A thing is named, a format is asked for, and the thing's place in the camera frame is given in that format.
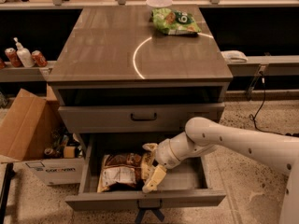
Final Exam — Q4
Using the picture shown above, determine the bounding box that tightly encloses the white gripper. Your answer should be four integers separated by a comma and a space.
142, 139, 180, 193

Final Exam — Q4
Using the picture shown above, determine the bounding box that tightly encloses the brown chip bag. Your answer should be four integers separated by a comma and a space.
97, 152, 154, 192

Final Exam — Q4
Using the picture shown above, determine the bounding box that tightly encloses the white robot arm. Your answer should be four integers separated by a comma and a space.
142, 117, 299, 224

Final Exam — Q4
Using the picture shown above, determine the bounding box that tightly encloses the grey open middle drawer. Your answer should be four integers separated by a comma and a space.
65, 133, 226, 211

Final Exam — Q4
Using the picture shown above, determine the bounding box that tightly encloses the grey closed top drawer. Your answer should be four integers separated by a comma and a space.
59, 103, 224, 133

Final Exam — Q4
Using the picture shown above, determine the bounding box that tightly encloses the grey drawer cabinet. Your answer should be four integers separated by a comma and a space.
47, 4, 234, 138

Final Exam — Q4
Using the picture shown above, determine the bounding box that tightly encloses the green chip bag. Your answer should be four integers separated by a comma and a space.
152, 7, 201, 35

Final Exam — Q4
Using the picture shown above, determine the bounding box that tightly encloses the brown cardboard box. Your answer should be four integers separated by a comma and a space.
0, 89, 84, 185

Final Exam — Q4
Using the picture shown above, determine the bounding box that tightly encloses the white folded cloth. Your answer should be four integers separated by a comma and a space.
221, 50, 248, 63

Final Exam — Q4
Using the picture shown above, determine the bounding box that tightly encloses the red soda can right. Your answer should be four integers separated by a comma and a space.
32, 50, 48, 67

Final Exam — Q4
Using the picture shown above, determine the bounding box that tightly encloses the red soda can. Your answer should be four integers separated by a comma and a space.
32, 50, 48, 67
5, 48, 21, 67

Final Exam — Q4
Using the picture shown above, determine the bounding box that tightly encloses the white pump bottle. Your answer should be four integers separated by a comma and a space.
14, 37, 35, 68

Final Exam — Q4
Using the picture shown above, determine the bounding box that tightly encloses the red soda can left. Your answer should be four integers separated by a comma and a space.
5, 48, 21, 67

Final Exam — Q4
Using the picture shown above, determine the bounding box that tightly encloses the black drawer handle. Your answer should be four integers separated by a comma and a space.
130, 113, 158, 122

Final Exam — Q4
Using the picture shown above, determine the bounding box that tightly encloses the black floor cable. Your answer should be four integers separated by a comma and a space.
249, 75, 299, 138

